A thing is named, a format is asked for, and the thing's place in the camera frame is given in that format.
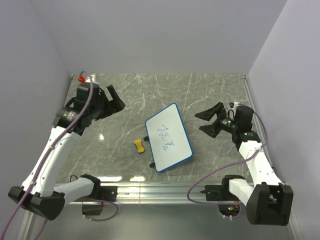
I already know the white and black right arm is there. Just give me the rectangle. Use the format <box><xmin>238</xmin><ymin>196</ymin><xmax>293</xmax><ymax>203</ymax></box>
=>
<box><xmin>210</xmin><ymin>105</ymin><xmax>294</xmax><ymax>226</ymax></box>

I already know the aluminium rail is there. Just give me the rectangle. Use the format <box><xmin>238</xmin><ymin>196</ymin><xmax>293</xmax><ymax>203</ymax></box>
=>
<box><xmin>14</xmin><ymin>181</ymin><xmax>251</xmax><ymax>240</ymax></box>
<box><xmin>240</xmin><ymin>74</ymin><xmax>305</xmax><ymax>240</ymax></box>

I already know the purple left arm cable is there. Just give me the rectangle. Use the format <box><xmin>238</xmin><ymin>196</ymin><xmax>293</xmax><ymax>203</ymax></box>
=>
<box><xmin>0</xmin><ymin>71</ymin><xmax>120</xmax><ymax>235</ymax></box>

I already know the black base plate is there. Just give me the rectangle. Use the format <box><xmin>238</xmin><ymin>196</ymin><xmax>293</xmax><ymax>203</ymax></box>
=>
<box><xmin>200</xmin><ymin>185</ymin><xmax>239</xmax><ymax>202</ymax></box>
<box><xmin>75</xmin><ymin>185</ymin><xmax>118</xmax><ymax>202</ymax></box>

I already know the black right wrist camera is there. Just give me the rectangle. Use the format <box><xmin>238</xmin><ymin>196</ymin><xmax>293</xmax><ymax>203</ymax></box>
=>
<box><xmin>234</xmin><ymin>105</ymin><xmax>254</xmax><ymax>124</ymax></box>

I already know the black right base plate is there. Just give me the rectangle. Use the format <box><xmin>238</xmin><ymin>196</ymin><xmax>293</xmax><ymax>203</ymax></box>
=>
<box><xmin>200</xmin><ymin>185</ymin><xmax>239</xmax><ymax>202</ymax></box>

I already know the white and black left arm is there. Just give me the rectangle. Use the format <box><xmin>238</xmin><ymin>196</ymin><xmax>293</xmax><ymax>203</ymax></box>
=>
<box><xmin>8</xmin><ymin>82</ymin><xmax>125</xmax><ymax>221</ymax></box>

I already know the yellow bone shaped eraser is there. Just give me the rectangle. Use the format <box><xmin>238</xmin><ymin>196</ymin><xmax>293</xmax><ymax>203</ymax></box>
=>
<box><xmin>134</xmin><ymin>139</ymin><xmax>145</xmax><ymax>154</ymax></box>

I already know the aluminium front rail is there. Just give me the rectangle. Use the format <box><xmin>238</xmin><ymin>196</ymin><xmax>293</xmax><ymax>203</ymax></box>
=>
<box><xmin>14</xmin><ymin>181</ymin><xmax>251</xmax><ymax>240</ymax></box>

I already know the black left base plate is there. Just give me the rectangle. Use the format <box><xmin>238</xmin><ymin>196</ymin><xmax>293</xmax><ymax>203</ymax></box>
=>
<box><xmin>75</xmin><ymin>185</ymin><xmax>118</xmax><ymax>202</ymax></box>

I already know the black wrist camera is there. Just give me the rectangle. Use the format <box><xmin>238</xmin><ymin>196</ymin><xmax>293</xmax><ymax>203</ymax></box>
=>
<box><xmin>75</xmin><ymin>82</ymin><xmax>100</xmax><ymax>103</ymax></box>
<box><xmin>234</xmin><ymin>105</ymin><xmax>254</xmax><ymax>124</ymax></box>

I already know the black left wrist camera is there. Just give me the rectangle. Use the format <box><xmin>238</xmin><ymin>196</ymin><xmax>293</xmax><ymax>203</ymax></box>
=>
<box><xmin>75</xmin><ymin>82</ymin><xmax>100</xmax><ymax>103</ymax></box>

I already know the aluminium right side rail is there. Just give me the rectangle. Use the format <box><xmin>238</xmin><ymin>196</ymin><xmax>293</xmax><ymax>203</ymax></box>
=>
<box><xmin>240</xmin><ymin>74</ymin><xmax>305</xmax><ymax>240</ymax></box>

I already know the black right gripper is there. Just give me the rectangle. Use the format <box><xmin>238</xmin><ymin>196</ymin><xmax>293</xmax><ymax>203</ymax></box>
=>
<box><xmin>195</xmin><ymin>102</ymin><xmax>239</xmax><ymax>138</ymax></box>

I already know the blue framed whiteboard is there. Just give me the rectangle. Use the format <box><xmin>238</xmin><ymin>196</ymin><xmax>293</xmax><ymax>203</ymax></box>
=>
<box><xmin>145</xmin><ymin>102</ymin><xmax>194</xmax><ymax>173</ymax></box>

